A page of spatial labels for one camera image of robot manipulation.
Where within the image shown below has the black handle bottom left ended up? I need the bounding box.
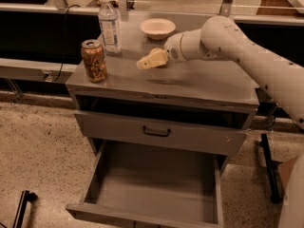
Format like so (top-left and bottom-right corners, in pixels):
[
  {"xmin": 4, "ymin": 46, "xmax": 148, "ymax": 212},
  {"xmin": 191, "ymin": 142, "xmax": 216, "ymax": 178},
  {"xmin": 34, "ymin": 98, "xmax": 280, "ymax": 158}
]
[{"xmin": 12, "ymin": 190, "xmax": 38, "ymax": 228}]

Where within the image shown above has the grey middle drawer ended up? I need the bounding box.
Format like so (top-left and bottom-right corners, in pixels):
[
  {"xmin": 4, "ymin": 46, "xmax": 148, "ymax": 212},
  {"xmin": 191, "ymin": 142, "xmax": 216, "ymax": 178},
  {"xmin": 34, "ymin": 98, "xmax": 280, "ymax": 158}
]
[{"xmin": 75, "ymin": 110, "xmax": 246, "ymax": 156}]

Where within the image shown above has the open grey bottom drawer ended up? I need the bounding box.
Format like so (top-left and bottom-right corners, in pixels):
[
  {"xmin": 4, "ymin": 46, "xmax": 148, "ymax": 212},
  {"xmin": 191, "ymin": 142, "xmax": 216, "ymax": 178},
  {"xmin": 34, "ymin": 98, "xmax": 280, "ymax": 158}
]
[{"xmin": 66, "ymin": 142, "xmax": 224, "ymax": 228}]

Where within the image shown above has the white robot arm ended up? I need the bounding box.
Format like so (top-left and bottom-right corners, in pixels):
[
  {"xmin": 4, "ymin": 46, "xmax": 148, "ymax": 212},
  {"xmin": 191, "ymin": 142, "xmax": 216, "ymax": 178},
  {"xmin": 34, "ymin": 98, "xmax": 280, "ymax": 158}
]
[{"xmin": 136, "ymin": 15, "xmax": 304, "ymax": 127}]

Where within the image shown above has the black cable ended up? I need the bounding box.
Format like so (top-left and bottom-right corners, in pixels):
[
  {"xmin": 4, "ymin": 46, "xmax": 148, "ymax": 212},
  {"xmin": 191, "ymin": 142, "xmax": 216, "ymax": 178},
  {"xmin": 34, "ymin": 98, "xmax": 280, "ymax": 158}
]
[{"xmin": 50, "ymin": 4, "xmax": 82, "ymax": 84}]

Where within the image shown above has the clear plastic water bottle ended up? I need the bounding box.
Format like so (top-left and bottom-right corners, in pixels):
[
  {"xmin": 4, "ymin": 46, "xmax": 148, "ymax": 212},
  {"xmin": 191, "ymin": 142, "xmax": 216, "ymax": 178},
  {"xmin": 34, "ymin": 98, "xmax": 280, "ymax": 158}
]
[{"xmin": 98, "ymin": 0, "xmax": 122, "ymax": 55}]

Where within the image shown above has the orange fruit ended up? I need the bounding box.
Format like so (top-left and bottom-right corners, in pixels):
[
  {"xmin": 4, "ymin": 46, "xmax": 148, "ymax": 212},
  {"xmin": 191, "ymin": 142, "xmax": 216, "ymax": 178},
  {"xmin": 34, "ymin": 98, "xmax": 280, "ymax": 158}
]
[{"xmin": 149, "ymin": 47, "xmax": 162, "ymax": 54}]

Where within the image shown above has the brown cardboard box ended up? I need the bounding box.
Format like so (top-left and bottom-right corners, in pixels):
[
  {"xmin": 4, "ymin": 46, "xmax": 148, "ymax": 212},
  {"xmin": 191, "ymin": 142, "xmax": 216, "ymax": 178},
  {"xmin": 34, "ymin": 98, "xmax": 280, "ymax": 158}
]
[{"xmin": 278, "ymin": 158, "xmax": 297, "ymax": 189}]

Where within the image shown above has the white paper bowl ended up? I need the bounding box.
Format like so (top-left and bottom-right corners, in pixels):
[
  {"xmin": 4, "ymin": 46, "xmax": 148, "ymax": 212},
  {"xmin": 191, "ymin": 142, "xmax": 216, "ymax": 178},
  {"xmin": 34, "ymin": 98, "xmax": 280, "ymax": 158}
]
[{"xmin": 140, "ymin": 18, "xmax": 176, "ymax": 40}]

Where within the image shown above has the patterned drink can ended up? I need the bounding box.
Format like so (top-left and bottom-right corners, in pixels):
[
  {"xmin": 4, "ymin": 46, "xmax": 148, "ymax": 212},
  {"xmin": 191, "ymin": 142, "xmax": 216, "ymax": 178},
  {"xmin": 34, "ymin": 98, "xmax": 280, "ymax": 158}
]
[{"xmin": 81, "ymin": 39, "xmax": 107, "ymax": 83}]

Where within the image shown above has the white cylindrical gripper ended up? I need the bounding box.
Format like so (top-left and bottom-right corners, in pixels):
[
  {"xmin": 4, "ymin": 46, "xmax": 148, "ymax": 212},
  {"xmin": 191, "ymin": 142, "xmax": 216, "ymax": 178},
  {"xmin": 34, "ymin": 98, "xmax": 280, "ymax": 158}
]
[{"xmin": 136, "ymin": 29, "xmax": 206, "ymax": 69}]

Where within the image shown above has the grey metal drawer cabinet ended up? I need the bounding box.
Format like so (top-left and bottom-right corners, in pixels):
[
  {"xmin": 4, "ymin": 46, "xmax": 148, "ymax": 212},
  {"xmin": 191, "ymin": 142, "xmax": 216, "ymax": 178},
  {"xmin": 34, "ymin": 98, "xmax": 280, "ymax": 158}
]
[{"xmin": 66, "ymin": 11, "xmax": 258, "ymax": 168}]

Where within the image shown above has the black metal leg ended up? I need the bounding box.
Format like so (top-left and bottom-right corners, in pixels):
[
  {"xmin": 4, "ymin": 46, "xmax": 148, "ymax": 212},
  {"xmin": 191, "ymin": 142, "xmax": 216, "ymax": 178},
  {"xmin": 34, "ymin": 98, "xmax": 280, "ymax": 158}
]
[{"xmin": 260, "ymin": 133, "xmax": 281, "ymax": 204}]

